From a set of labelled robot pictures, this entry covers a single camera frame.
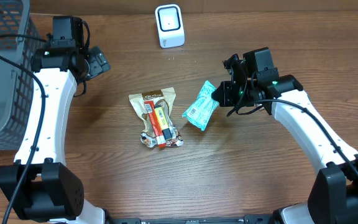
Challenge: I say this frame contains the teal wet wipes packet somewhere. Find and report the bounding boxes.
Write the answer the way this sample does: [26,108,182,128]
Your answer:
[182,81,219,131]

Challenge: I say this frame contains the red snack stick packet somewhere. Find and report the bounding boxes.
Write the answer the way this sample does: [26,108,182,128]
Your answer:
[144,101,166,148]

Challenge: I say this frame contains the beige brown snack bag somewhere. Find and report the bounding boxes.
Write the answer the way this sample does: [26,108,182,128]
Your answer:
[129,87,184,149]

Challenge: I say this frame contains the yellow glue stick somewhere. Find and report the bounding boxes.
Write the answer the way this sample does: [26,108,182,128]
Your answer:
[154,106,172,140]

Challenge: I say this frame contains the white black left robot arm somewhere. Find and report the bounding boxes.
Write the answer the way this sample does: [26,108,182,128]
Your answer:
[0,16,112,223]

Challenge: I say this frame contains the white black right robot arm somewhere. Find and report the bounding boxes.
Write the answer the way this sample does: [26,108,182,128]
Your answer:
[212,47,358,224]

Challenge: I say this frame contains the white barcode scanner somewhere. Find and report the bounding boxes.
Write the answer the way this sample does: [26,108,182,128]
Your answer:
[155,4,185,49]

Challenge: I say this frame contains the grey plastic mesh basket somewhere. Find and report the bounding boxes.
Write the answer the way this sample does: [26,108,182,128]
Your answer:
[0,0,43,151]

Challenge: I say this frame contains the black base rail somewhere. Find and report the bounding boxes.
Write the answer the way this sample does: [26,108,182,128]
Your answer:
[108,214,284,224]

